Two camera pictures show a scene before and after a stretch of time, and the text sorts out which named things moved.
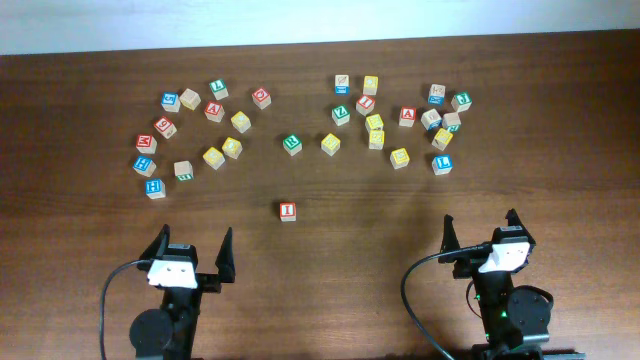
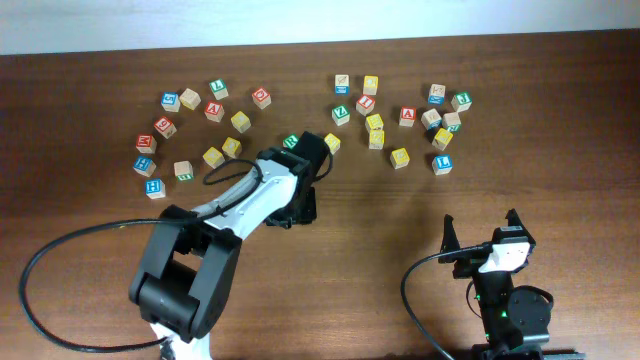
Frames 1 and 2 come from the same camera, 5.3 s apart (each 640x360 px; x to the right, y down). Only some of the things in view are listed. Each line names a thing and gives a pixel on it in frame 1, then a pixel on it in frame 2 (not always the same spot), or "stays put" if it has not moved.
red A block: [407, 116] stays put
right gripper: [467, 267] stays put
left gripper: [210, 284] → [308, 216]
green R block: [292, 144] stays put
